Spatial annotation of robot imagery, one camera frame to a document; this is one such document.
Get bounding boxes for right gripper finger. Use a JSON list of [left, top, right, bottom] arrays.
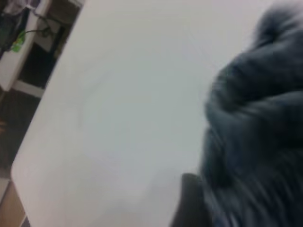
[[169, 173, 214, 227]]

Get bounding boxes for small green object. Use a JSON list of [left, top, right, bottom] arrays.
[[11, 30, 26, 53]]

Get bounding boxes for blue denim shorts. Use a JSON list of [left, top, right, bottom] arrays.
[[199, 4, 303, 227]]

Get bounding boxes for thin dark background cable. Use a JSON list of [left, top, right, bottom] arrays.
[[23, 27, 51, 38]]

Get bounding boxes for white shelf with cables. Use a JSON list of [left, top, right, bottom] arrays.
[[0, 0, 52, 97]]

